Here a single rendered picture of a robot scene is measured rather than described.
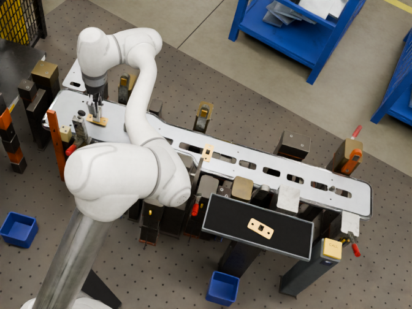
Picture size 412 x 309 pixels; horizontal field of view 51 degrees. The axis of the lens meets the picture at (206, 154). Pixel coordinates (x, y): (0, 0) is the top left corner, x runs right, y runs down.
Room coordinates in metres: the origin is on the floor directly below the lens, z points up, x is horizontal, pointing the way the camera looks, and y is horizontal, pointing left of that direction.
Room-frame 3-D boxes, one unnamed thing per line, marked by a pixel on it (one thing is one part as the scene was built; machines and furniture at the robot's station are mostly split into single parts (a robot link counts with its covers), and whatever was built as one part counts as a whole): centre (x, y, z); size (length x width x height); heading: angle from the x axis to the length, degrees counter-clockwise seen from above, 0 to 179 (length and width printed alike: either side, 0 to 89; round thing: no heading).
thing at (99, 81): (0.98, 0.46, 1.28); 0.09 x 0.09 x 0.06
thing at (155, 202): (0.68, 0.12, 0.89); 0.09 x 0.08 x 0.38; 1
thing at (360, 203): (1.00, -0.02, 1.00); 1.38 x 0.22 x 0.02; 91
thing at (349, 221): (0.83, -0.60, 0.88); 0.12 x 0.07 x 0.36; 1
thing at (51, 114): (0.83, 0.56, 0.95); 0.03 x 0.01 x 0.50; 91
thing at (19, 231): (0.54, 0.62, 0.74); 0.11 x 0.10 x 0.09; 91
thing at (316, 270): (0.67, -0.50, 0.92); 0.08 x 0.08 x 0.44; 1
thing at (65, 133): (0.86, 0.54, 0.88); 0.04 x 0.04 x 0.37; 1
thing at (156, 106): (1.17, 0.27, 0.84); 0.10 x 0.05 x 0.29; 1
